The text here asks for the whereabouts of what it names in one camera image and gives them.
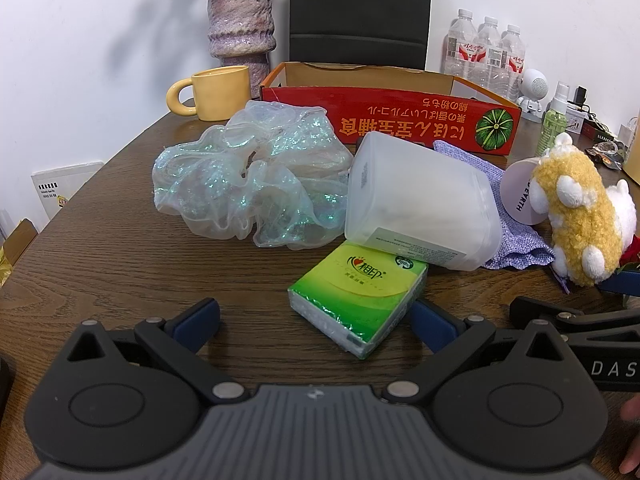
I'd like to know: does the red fabric rose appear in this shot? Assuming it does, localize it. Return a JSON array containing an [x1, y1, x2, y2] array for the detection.
[[617, 235, 640, 272]]

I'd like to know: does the yellow white plush alpaca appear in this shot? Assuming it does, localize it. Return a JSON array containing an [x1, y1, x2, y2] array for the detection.
[[529, 132, 637, 287]]

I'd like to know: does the purple cloth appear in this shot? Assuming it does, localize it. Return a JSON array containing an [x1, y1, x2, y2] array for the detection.
[[433, 140, 554, 270]]

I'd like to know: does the pink cylindrical box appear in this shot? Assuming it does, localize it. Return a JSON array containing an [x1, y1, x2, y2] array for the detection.
[[499, 157, 547, 226]]

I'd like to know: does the green tissue pack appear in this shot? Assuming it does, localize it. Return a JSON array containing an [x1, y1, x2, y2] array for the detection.
[[288, 242, 428, 360]]

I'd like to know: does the green spray bottle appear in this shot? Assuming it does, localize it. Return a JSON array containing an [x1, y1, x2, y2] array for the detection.
[[535, 82, 570, 157]]

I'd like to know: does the white translucent plastic container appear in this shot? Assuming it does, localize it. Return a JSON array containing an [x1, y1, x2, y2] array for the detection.
[[345, 131, 502, 271]]

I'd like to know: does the iridescent plastic bag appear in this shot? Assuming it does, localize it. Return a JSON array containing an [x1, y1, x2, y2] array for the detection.
[[152, 101, 354, 249]]

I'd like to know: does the person's hand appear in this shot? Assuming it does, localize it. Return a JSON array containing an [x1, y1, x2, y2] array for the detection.
[[618, 393, 640, 476]]

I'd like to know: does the black snack packet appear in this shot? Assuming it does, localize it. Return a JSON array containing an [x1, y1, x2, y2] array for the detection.
[[585, 141, 624, 171]]

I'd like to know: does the dark red small box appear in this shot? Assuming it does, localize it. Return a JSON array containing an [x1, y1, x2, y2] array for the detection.
[[593, 122, 618, 143]]

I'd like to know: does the white tin box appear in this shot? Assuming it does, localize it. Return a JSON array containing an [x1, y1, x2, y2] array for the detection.
[[566, 104, 596, 139]]

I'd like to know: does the small cardboard box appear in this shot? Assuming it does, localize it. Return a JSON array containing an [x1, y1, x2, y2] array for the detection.
[[0, 219, 38, 286]]

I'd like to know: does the white robot figurine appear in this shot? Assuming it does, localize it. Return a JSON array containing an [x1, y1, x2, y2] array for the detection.
[[516, 68, 549, 122]]

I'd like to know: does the right clear water bottle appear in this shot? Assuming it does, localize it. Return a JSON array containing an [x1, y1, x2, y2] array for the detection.
[[498, 24, 526, 102]]

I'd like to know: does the clear water bottle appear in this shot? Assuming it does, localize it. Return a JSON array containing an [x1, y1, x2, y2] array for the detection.
[[442, 9, 476, 79], [498, 24, 526, 102], [469, 16, 502, 91]]

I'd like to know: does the red cardboard box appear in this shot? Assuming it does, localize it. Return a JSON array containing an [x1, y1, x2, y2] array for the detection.
[[260, 62, 521, 156]]

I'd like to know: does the left clear water bottle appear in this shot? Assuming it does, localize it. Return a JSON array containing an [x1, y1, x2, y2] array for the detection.
[[442, 9, 476, 79]]

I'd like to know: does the middle clear water bottle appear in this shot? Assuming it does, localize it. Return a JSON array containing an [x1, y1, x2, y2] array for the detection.
[[469, 16, 502, 91]]

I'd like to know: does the yellow ceramic mug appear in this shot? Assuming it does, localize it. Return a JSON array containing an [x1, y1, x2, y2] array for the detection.
[[166, 65, 252, 122]]

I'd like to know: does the purple textured vase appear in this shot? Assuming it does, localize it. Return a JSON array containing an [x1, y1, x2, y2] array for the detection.
[[207, 0, 277, 99]]

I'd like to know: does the white booklet by wall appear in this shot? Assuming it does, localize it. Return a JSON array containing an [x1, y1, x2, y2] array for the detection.
[[32, 162, 104, 219]]

